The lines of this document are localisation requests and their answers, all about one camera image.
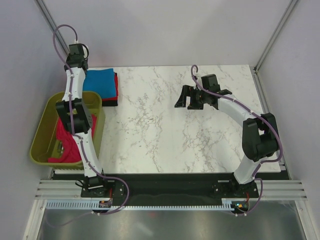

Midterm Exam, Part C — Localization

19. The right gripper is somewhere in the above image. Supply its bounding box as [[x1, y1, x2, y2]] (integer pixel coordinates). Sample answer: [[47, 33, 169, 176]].
[[174, 85, 209, 110]]

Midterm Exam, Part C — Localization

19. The blue t shirt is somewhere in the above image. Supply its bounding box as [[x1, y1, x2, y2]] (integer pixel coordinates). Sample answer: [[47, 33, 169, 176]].
[[82, 68, 114, 98]]

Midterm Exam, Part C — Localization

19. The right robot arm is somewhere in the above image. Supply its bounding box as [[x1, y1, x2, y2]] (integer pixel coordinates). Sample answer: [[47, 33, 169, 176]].
[[174, 73, 283, 197]]

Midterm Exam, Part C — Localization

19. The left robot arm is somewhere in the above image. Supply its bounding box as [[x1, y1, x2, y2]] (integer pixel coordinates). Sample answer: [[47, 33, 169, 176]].
[[55, 42, 110, 197]]

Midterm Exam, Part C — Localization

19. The folded black t shirt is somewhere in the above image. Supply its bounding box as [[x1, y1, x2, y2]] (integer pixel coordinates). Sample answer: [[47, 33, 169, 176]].
[[102, 99, 118, 107]]

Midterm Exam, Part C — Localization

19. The folded red t shirt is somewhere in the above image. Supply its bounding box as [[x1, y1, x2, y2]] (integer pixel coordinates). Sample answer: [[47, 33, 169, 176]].
[[100, 72, 119, 105]]

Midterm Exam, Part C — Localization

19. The olive green plastic bin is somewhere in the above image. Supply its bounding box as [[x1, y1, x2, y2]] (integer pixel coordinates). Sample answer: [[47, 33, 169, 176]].
[[29, 91, 106, 170]]

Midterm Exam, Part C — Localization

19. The pink t shirt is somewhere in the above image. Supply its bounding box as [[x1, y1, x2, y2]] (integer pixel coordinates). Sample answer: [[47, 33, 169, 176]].
[[48, 119, 82, 164]]

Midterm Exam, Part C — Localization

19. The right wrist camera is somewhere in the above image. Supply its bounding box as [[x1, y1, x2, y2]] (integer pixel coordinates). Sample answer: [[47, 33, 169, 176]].
[[201, 74, 221, 93]]

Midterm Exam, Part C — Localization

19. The left aluminium frame post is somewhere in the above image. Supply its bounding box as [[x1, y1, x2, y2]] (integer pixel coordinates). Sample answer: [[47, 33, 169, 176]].
[[34, 0, 82, 73]]

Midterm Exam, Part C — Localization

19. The aluminium frame post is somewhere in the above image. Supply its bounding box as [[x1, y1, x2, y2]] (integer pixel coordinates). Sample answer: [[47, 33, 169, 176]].
[[34, 0, 82, 73], [252, 0, 300, 73]]

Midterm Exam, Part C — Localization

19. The right aluminium frame post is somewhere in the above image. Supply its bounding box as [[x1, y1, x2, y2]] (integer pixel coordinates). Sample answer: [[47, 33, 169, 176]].
[[252, 0, 300, 73]]

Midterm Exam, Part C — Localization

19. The white slotted cable duct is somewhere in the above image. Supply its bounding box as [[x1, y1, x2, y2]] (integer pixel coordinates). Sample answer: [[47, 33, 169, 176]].
[[45, 199, 248, 211]]

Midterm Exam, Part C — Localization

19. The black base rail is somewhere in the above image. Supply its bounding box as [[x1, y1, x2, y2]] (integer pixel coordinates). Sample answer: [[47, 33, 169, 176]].
[[49, 171, 261, 207]]

